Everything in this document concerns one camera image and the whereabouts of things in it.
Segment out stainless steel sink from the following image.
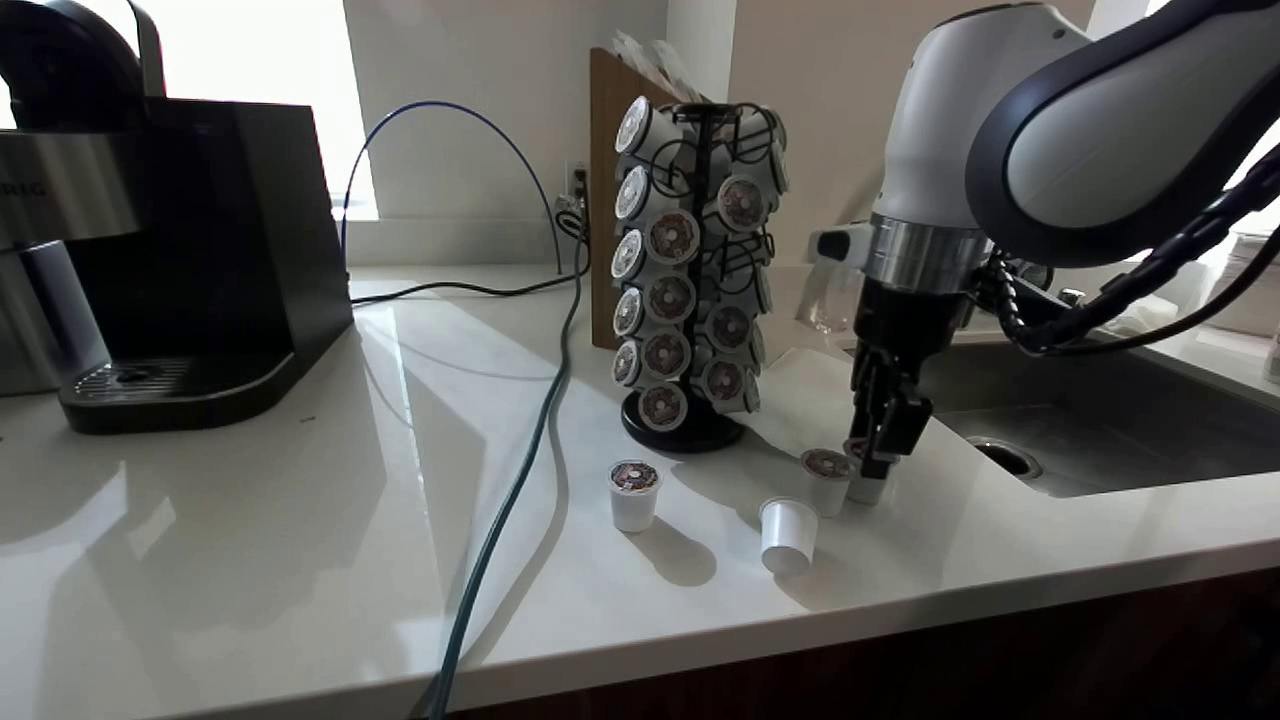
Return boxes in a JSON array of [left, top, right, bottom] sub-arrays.
[[915, 334, 1280, 500]]

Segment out dark wooden cabinet front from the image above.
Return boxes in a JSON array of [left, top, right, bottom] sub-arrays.
[[435, 563, 1280, 720]]

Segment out brown wooden board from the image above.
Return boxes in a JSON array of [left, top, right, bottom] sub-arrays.
[[586, 43, 687, 352]]

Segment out teal blue cable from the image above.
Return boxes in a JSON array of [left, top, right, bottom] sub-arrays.
[[335, 95, 594, 720]]

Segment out white capsule orange ring lid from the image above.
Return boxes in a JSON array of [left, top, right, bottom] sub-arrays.
[[800, 444, 856, 515]]

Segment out black metal capsule holder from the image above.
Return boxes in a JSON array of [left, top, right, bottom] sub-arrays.
[[609, 93, 791, 457]]

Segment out clear drinking glass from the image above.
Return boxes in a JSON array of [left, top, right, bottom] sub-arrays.
[[796, 259, 870, 334]]

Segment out wall outlet with plug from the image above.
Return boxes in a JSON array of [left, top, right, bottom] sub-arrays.
[[564, 159, 600, 244]]

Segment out white coffee capsule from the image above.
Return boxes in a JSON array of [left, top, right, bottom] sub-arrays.
[[755, 497, 822, 580]]

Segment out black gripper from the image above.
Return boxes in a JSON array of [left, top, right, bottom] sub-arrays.
[[851, 273, 978, 507]]

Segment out black coffee machine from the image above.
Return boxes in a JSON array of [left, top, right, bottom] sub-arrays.
[[0, 0, 356, 434]]

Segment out sink drain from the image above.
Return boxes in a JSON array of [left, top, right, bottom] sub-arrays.
[[978, 434, 1050, 485]]

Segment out thin black power cable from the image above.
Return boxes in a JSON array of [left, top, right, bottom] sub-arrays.
[[349, 163, 595, 310]]

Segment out white paper filters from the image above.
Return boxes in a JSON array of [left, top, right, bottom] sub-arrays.
[[609, 26, 711, 113]]

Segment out white capsule dark red lid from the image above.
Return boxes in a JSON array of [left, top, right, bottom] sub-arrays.
[[605, 457, 670, 539]]

